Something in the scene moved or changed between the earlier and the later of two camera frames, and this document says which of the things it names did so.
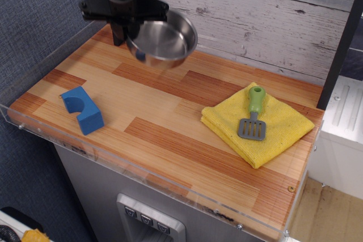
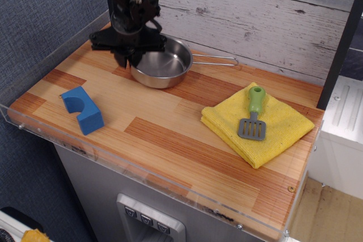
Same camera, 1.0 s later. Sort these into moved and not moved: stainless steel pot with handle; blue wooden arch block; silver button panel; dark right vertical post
Moved: stainless steel pot with handle
Not moved: silver button panel; blue wooden arch block; dark right vertical post
